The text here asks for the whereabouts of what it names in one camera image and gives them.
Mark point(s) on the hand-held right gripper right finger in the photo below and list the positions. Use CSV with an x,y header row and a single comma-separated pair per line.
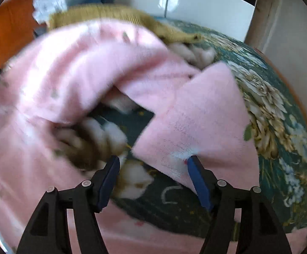
x,y
199,182

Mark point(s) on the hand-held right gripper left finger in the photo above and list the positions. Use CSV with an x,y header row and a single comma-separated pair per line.
x,y
108,181

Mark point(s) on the pink fleece garment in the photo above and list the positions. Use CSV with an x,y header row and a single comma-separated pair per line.
x,y
71,66

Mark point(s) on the green floral bedspread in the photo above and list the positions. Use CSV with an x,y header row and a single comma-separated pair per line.
x,y
272,105

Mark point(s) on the mustard yellow knit garment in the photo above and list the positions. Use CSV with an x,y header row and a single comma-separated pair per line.
x,y
111,14

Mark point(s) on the beige curtain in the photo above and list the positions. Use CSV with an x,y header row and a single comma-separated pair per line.
x,y
262,18

